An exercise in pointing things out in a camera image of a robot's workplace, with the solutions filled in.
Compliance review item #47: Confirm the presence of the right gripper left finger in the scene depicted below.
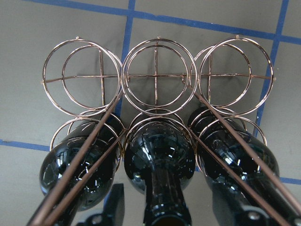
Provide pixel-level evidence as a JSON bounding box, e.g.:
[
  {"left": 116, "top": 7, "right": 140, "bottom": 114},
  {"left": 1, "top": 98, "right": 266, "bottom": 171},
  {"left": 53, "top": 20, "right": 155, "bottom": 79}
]
[{"left": 76, "top": 183, "right": 124, "bottom": 226}]

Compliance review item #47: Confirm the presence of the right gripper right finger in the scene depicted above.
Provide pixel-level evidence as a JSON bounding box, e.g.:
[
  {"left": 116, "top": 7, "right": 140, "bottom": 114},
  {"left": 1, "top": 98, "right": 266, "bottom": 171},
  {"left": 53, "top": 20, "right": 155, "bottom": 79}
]
[{"left": 212, "top": 188, "right": 301, "bottom": 226}]

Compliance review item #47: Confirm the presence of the dark wine bottle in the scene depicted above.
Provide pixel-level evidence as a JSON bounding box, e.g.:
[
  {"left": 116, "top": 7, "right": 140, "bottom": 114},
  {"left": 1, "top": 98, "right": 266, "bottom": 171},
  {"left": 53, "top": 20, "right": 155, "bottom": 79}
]
[
  {"left": 124, "top": 118, "right": 196, "bottom": 226},
  {"left": 188, "top": 106, "right": 280, "bottom": 226},
  {"left": 40, "top": 113, "right": 124, "bottom": 226}
]

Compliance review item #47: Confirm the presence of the copper wire wine rack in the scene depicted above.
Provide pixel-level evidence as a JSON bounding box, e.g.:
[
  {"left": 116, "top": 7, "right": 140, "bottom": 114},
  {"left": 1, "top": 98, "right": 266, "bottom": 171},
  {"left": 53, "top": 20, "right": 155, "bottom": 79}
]
[{"left": 28, "top": 36, "right": 301, "bottom": 226}]

